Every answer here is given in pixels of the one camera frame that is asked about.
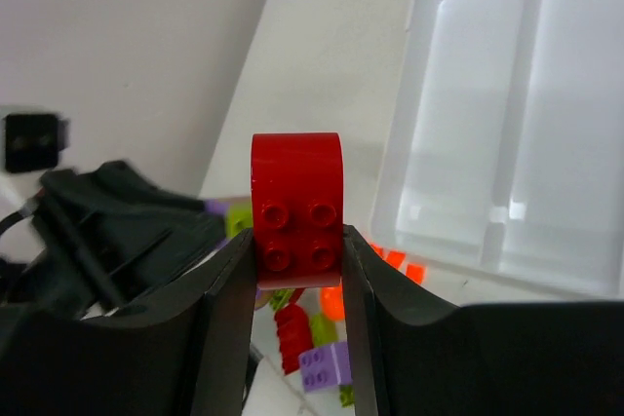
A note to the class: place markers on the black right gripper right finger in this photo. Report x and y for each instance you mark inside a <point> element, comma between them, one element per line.
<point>414,353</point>

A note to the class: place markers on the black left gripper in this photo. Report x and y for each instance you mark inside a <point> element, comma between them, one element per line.
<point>110,236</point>

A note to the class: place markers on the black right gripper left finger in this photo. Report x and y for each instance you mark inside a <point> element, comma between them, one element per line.
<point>180,350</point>

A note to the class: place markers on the purple sloped lego brick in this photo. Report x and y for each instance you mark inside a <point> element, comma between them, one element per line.
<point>325,367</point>

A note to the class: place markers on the red curved lego brick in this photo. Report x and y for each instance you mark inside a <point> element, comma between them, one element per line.
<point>297,196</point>

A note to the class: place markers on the lime green lego brick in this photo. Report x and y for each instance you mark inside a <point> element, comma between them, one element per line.
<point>237,218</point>

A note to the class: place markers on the lime lego under purple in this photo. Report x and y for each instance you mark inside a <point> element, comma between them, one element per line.
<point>346,396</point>

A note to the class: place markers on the small orange lego pieces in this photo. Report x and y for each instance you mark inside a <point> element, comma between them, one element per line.
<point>412,266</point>

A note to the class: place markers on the lime green flat lego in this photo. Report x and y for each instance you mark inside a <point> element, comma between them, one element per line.
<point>323,329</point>

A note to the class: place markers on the red square lego brick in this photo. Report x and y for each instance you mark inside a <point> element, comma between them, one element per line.
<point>294,335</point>

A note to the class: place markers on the white divided sorting tray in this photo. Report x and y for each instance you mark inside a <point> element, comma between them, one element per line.
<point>505,154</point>

